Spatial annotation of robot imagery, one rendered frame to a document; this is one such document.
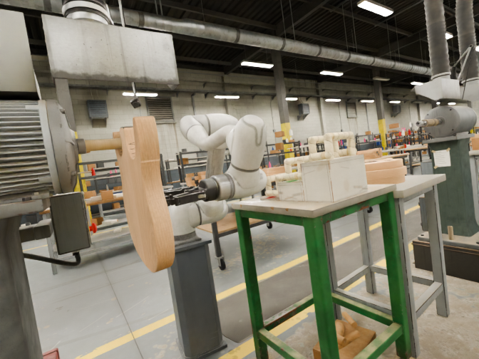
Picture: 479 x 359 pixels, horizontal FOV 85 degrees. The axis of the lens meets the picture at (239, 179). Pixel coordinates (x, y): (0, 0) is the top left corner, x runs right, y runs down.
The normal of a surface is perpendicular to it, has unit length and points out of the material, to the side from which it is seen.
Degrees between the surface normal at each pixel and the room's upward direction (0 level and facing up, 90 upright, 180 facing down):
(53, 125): 70
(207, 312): 90
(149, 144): 107
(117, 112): 90
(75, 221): 90
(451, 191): 90
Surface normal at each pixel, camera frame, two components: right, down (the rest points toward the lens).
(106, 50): 0.55, -0.04
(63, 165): 0.55, 0.39
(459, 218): -0.84, 0.15
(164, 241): 0.57, 0.18
